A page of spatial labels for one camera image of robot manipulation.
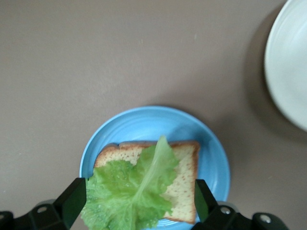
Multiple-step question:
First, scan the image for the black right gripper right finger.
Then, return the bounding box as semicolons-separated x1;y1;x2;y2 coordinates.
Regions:
194;179;288;230

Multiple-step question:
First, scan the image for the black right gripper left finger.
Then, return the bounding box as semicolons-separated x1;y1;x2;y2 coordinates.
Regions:
0;177;86;230

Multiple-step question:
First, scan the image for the brown bread slice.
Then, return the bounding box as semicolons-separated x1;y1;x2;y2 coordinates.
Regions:
94;140;201;225

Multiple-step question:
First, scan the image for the green lettuce leaf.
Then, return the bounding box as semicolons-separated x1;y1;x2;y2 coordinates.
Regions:
80;135;180;230

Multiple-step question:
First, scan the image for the blue round plate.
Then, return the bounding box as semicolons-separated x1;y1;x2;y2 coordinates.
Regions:
79;105;231;228

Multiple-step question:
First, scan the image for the white round plate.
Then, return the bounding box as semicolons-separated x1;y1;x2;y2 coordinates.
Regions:
264;0;307;132

